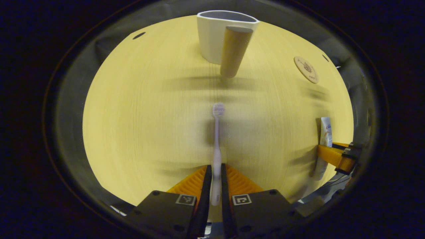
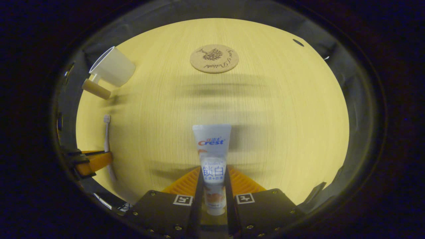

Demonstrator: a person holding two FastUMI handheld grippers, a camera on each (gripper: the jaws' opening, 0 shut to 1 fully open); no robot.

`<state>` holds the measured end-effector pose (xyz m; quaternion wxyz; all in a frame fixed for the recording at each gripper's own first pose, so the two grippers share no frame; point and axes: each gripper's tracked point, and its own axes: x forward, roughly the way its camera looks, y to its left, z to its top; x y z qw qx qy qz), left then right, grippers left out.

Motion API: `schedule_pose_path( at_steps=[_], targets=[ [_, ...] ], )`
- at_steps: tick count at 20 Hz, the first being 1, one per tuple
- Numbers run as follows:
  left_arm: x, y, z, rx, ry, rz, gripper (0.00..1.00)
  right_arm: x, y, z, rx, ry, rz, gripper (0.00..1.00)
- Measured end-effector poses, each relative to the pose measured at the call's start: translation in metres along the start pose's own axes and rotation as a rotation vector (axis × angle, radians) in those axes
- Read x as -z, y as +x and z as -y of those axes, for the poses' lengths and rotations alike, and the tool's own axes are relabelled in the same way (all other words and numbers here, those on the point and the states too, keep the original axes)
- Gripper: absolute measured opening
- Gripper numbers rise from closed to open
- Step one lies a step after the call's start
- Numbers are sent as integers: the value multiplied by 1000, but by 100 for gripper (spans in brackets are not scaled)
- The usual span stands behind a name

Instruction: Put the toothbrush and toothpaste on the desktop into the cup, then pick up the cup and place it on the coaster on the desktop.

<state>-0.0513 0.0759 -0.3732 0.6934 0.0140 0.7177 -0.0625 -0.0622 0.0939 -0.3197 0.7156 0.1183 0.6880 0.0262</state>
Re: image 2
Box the white toothbrush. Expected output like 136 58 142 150
103 114 118 182

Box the white cup with wooden handle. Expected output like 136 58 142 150
82 46 136 100

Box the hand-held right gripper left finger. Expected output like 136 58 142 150
124 166 204 239

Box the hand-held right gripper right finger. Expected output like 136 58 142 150
224 166 305 239

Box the white toothpaste tube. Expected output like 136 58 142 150
192 124 232 216

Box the round cork coaster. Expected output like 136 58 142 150
190 44 239 74

